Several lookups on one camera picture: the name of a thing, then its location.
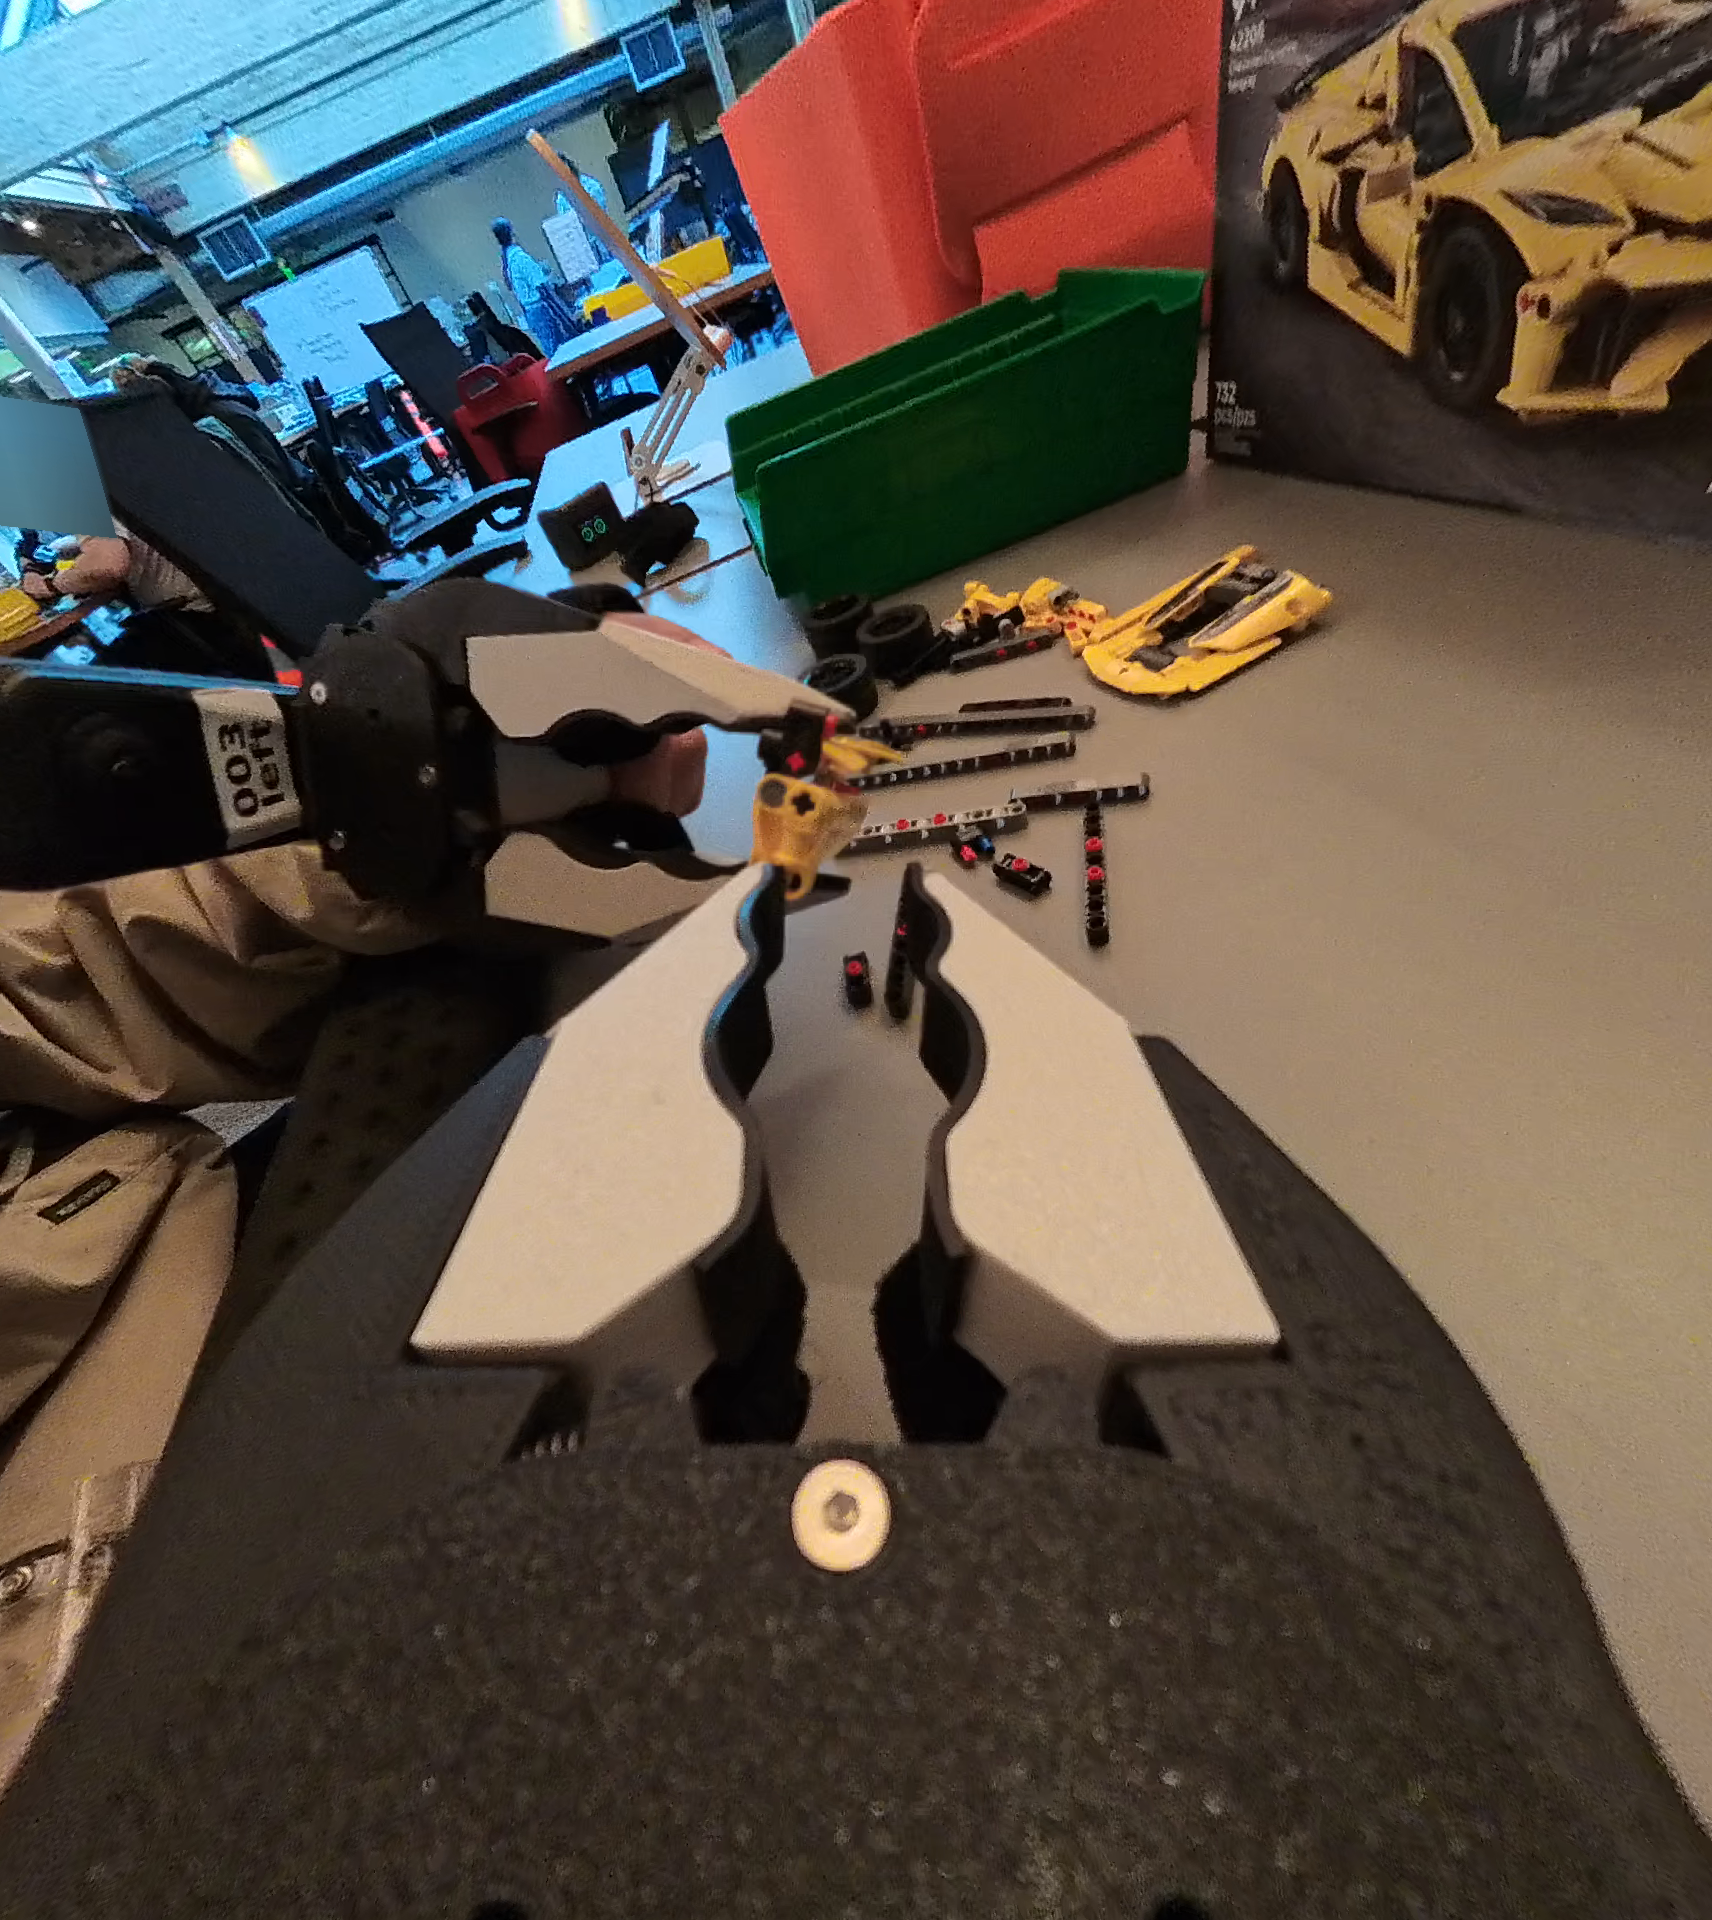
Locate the green plastic bin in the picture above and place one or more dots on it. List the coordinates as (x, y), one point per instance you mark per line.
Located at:
(977, 435)

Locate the black office chair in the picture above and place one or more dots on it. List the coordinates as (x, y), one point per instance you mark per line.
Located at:
(227, 511)

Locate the whiteboard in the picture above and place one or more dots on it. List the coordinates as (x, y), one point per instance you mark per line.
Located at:
(325, 323)

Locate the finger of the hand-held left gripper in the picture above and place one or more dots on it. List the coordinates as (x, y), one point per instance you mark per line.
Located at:
(617, 675)
(541, 885)

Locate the yellow toy car body section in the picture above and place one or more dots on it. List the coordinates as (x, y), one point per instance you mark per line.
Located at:
(1201, 622)

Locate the black rounded object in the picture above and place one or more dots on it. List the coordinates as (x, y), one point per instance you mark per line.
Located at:
(659, 541)

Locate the group of black pinned beams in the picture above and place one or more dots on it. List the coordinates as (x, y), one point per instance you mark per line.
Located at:
(977, 764)

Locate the person's left hand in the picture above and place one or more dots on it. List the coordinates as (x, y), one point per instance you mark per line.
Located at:
(664, 773)

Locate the yellow black toy brick assembly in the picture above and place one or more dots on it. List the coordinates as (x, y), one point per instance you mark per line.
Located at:
(797, 811)

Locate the person's left forearm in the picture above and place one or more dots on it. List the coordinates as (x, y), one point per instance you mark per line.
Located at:
(121, 991)

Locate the person's beige jacket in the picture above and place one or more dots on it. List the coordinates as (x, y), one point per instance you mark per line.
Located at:
(16, 1351)

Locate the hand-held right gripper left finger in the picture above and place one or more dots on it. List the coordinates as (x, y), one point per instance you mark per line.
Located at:
(600, 1184)

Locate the black device green lights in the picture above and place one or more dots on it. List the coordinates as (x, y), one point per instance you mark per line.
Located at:
(582, 525)

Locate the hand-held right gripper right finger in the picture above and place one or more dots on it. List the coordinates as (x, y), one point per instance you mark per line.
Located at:
(1097, 1184)

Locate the red chair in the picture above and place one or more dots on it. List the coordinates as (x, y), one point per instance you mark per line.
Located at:
(504, 413)

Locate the toy car set box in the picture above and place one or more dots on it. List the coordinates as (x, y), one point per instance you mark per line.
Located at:
(1516, 225)

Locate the wooden desk lamp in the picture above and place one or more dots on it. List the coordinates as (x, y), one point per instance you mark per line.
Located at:
(647, 300)

